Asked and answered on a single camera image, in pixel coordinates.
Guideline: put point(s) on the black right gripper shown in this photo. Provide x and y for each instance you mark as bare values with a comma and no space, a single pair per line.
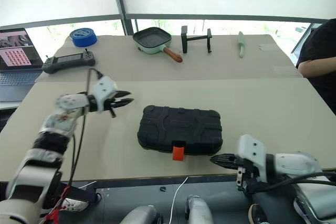
248,179

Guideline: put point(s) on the dark sneaker white sole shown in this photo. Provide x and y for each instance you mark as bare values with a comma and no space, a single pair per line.
258,214

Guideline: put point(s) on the black metal stand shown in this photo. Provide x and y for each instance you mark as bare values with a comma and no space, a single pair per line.
195,38

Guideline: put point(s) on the person in black shirt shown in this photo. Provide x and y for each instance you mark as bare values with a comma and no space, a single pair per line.
320,56

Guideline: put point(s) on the small black floor object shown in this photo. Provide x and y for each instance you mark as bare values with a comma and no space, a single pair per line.
162,189

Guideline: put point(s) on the blue tape roll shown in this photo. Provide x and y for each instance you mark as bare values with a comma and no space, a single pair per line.
84,40

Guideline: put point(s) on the black tool case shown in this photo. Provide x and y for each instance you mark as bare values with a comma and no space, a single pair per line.
181,127

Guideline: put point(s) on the light green spatula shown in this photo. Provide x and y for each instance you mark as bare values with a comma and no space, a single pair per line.
241,44

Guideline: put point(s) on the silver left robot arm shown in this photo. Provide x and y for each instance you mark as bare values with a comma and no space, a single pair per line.
39,166

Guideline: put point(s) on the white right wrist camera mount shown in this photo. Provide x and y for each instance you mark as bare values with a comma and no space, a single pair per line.
249,148

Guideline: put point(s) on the black handheld controller with screen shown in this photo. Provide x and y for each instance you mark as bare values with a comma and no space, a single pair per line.
68,62

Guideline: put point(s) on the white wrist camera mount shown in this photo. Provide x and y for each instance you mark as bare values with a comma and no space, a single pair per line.
249,148
103,87

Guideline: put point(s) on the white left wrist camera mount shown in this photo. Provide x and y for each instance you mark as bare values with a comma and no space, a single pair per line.
103,87

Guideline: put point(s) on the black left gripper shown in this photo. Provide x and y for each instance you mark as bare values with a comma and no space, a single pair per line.
111,104

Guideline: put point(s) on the silver robot leg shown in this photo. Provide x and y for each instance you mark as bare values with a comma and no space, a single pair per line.
199,211
141,216

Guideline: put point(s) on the open grey laptop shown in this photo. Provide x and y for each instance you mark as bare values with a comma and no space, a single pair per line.
15,51

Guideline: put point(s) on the red white sneaker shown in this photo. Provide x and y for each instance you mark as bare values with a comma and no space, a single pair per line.
76,205

